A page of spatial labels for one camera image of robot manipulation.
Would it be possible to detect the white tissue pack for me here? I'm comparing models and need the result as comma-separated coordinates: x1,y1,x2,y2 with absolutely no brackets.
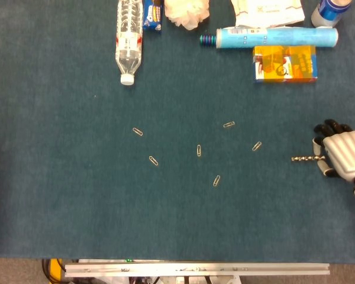
230,0,305,29

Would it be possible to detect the clear plastic water bottle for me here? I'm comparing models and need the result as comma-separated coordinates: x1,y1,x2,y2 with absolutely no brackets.
115,0,144,86

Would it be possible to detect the stack of colourful rings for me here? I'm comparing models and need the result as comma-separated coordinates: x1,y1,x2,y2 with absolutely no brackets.
199,34,217,48

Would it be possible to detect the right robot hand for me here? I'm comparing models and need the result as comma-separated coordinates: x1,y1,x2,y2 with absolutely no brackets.
312,119,355,186

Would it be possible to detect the orange yellow carton box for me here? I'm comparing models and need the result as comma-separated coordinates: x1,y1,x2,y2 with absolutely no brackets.
252,45,318,84

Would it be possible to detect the blue soda can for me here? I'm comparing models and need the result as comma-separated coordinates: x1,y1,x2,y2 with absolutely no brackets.
310,0,353,29

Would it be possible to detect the blue cookie packet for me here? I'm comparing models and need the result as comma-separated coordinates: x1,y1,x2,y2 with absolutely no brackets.
142,0,163,33

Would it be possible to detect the white mesh bath loofah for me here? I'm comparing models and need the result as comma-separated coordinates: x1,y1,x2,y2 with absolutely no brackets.
164,0,210,31

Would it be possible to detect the gold metal chain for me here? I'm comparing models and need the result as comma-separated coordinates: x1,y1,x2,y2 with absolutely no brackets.
291,156,326,162

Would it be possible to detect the light blue cardboard tube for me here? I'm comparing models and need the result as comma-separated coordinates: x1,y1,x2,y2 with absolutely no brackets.
215,26,340,50

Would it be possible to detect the teal felt table cloth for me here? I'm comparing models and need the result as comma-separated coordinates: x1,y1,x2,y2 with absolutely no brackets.
0,0,355,264

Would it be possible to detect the aluminium profile rail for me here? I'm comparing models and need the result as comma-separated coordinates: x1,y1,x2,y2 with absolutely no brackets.
64,263,331,277

